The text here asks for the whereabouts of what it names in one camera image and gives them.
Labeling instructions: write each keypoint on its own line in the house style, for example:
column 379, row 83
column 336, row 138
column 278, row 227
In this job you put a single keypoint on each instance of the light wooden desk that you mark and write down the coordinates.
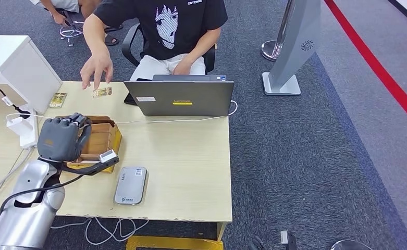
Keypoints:
column 182, row 165

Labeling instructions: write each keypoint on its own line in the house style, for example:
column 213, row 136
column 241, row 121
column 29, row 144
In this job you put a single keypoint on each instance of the ID card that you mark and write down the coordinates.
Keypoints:
column 102, row 92

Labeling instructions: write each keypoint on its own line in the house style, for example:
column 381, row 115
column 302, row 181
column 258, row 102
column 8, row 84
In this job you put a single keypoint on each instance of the person's left forearm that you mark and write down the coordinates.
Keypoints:
column 205, row 45

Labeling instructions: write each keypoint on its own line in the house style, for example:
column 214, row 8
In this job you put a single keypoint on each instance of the chrome stool base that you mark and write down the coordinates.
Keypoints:
column 71, row 31

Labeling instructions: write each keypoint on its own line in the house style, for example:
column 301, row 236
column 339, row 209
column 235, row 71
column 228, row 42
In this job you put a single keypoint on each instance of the white power adapter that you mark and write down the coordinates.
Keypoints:
column 19, row 126

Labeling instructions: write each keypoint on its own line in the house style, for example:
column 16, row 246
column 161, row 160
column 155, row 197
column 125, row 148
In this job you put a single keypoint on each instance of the person's right forearm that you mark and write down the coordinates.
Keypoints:
column 94, row 36

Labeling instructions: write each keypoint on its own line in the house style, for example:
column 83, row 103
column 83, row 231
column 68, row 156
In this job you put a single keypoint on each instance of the black phone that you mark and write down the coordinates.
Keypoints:
column 130, row 100

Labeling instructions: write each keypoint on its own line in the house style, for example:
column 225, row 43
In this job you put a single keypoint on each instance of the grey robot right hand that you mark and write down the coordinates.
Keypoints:
column 260, row 245

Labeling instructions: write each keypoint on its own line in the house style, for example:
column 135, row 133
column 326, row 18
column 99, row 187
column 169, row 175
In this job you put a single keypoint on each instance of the grey laptop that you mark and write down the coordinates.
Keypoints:
column 182, row 100

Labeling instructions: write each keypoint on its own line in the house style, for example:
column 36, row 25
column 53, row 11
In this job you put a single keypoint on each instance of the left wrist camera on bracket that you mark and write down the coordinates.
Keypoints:
column 107, row 156

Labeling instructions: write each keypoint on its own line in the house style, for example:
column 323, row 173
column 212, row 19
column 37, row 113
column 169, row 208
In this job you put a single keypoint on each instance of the person on stool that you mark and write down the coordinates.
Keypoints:
column 86, row 7

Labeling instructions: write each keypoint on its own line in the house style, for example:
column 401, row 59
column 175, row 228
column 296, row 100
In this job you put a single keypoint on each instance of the person's right hand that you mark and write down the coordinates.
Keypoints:
column 96, row 70

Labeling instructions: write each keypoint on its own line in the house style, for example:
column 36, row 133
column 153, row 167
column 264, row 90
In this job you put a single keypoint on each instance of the yellow wooden key box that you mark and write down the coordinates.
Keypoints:
column 103, row 138

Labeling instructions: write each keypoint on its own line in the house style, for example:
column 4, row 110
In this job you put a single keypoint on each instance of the round chrome base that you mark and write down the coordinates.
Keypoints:
column 350, row 245

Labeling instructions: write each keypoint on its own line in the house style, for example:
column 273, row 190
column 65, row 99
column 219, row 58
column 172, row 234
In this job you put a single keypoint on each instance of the grey card reader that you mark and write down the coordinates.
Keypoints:
column 130, row 185

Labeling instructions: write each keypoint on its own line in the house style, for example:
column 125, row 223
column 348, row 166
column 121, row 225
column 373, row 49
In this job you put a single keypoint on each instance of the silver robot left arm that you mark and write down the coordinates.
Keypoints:
column 27, row 214

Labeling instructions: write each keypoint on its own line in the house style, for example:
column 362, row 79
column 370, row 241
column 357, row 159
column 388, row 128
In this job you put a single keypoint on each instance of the grey kiosk stand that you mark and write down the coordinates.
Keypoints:
column 294, row 45

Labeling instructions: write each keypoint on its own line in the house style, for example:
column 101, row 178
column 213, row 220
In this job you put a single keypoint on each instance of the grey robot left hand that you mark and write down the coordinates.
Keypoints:
column 60, row 138

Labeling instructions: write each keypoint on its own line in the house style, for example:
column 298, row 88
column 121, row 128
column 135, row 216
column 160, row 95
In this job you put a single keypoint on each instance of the chrome stanchion post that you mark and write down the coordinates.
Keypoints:
column 271, row 51

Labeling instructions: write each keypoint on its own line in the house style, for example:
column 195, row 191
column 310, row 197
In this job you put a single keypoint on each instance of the white desk power strip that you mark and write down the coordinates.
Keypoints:
column 29, row 138

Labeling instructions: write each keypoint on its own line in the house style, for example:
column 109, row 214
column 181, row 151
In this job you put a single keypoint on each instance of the black office chair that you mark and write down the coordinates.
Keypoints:
column 129, row 43

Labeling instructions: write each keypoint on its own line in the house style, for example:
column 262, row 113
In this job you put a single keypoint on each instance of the white box cabinet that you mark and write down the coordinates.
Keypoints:
column 20, row 65

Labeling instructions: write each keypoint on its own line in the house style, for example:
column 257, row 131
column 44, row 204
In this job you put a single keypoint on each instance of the yellow floor tape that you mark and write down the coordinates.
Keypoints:
column 175, row 243

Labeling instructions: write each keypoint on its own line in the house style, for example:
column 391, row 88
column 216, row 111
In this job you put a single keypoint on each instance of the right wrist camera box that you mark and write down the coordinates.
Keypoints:
column 289, row 241

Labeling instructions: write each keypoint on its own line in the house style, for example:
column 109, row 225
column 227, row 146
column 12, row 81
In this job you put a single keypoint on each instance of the seated person at laptop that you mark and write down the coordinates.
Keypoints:
column 175, row 31

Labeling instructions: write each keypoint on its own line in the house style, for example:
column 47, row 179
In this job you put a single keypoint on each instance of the gold patterned card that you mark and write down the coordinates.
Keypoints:
column 58, row 100

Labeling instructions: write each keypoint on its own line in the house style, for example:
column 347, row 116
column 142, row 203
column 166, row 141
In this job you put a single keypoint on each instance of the person's left hand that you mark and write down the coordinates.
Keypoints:
column 183, row 68

